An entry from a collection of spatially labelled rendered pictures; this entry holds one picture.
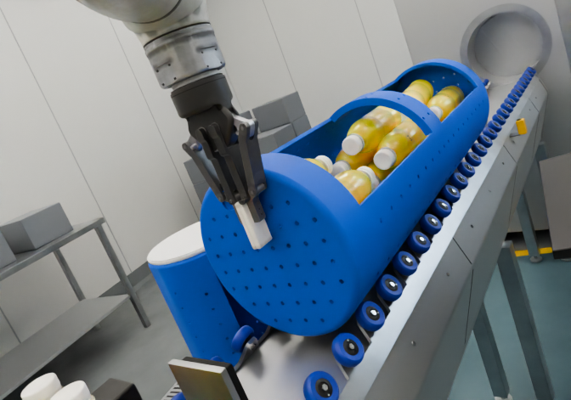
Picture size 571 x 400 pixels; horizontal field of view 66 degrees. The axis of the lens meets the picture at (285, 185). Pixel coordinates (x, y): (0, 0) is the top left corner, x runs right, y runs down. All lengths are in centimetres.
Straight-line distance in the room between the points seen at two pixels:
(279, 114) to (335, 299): 392
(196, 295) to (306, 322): 46
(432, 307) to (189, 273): 56
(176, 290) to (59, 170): 339
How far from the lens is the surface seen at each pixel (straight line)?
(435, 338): 81
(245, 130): 54
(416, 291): 80
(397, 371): 71
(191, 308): 113
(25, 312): 414
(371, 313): 68
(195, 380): 59
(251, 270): 70
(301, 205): 58
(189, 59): 55
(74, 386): 56
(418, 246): 84
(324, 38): 594
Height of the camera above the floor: 132
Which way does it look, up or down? 12 degrees down
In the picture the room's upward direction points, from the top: 21 degrees counter-clockwise
